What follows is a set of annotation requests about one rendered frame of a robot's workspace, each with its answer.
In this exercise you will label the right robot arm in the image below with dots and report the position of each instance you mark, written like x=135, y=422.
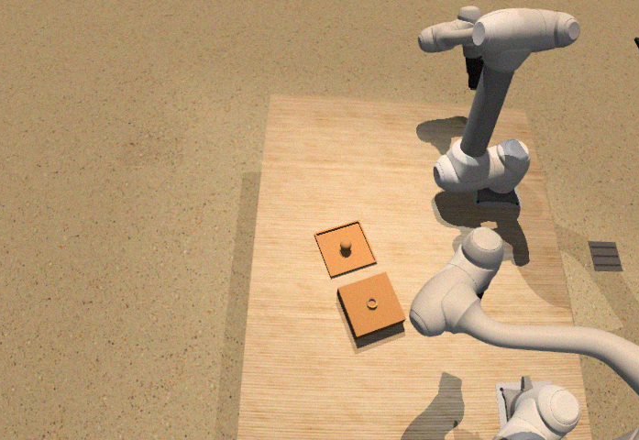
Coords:
x=504, y=38

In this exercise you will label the orange ball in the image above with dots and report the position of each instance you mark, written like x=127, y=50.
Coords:
x=345, y=244

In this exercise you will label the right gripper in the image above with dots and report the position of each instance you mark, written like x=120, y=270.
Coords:
x=474, y=63

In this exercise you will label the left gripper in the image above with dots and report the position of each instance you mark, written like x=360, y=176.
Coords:
x=480, y=293

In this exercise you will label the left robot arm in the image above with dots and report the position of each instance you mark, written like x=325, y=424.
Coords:
x=448, y=303

